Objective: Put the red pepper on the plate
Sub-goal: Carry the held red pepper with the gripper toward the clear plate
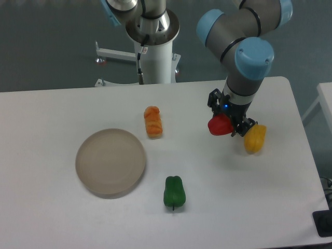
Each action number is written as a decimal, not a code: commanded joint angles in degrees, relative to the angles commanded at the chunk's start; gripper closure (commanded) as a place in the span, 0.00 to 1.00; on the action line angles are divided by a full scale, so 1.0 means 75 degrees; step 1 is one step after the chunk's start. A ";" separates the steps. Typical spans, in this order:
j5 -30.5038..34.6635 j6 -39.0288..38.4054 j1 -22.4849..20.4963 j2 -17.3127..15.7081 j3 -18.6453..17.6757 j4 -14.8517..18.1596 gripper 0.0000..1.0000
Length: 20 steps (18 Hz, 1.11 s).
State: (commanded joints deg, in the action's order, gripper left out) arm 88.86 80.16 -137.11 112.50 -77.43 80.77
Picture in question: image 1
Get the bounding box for green pepper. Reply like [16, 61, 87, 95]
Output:
[163, 176, 186, 211]

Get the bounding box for yellow pepper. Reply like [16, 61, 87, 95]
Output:
[244, 124, 267, 154]

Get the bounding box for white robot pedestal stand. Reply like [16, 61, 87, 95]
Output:
[93, 8, 182, 88]

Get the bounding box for white side table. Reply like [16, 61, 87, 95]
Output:
[301, 82, 331, 125]

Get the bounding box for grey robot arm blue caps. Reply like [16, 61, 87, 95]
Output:
[101, 1, 293, 136]

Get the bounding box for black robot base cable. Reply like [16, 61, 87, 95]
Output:
[136, 34, 150, 85]

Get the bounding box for orange bread loaf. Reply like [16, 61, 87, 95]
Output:
[144, 106, 163, 139]

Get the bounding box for beige round plate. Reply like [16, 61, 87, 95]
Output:
[75, 129, 146, 198]

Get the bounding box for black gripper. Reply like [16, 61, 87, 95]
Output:
[207, 89, 257, 137]

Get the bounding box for red pepper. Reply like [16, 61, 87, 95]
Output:
[207, 114, 233, 136]

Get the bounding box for black device at table edge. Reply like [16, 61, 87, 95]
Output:
[312, 210, 331, 238]

